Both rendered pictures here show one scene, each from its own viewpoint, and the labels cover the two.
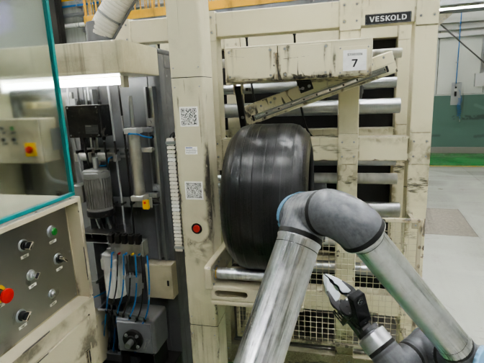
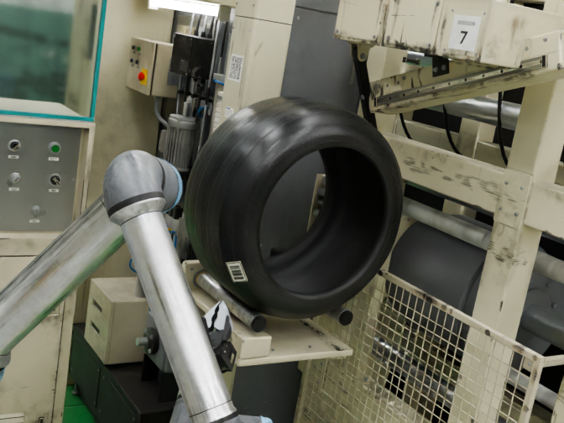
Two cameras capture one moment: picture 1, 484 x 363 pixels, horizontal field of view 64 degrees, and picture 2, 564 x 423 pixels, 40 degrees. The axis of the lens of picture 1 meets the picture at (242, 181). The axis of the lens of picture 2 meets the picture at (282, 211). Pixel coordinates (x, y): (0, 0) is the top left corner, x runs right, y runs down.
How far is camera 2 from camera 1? 1.51 m
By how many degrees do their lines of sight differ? 42
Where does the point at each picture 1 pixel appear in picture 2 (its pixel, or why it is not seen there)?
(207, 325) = not seen: hidden behind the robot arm
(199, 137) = (237, 97)
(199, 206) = not seen: hidden behind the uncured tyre
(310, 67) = (415, 33)
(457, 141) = not seen: outside the picture
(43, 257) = (36, 169)
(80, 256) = (80, 190)
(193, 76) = (248, 17)
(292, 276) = (76, 228)
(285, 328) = (44, 273)
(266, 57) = (375, 10)
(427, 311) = (164, 333)
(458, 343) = (192, 402)
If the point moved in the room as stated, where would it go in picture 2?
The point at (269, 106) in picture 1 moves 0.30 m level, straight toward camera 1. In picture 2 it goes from (396, 88) to (321, 79)
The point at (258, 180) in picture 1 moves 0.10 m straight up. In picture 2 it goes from (216, 156) to (221, 117)
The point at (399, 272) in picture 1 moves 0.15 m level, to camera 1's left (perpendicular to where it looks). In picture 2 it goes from (142, 265) to (99, 242)
